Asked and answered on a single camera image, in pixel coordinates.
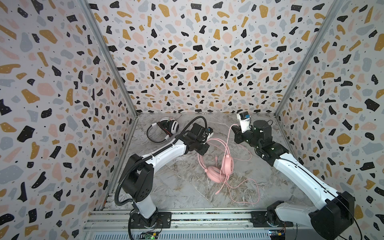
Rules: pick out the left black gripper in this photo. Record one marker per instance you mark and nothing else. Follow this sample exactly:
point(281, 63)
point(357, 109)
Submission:
point(202, 151)

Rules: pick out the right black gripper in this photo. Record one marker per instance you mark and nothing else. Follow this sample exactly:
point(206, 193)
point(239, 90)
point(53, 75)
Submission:
point(238, 135)

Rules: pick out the white black headphones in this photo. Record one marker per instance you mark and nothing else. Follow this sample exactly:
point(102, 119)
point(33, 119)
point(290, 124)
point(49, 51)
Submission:
point(168, 125)

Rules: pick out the pink headphones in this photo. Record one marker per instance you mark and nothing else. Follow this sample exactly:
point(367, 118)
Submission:
point(222, 174)

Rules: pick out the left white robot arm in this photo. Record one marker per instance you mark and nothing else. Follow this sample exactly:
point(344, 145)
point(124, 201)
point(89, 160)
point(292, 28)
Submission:
point(136, 182)

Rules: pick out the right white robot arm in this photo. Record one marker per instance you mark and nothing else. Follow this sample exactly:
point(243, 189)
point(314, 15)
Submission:
point(332, 213)

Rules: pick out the green circuit board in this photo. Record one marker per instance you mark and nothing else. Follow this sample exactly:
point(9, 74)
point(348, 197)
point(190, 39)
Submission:
point(149, 235)

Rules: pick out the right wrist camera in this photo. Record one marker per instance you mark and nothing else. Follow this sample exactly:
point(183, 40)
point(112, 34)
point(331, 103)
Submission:
point(245, 121)

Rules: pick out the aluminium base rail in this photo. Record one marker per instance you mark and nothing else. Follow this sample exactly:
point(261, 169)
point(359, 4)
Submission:
point(194, 224)

